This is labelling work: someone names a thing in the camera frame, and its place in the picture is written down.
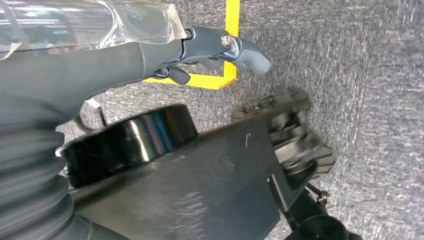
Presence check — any yellow floor tape marking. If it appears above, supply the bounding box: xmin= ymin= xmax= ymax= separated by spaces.
xmin=142 ymin=0 xmax=241 ymax=90

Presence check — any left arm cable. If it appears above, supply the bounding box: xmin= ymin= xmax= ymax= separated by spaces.
xmin=74 ymin=98 xmax=109 ymax=133

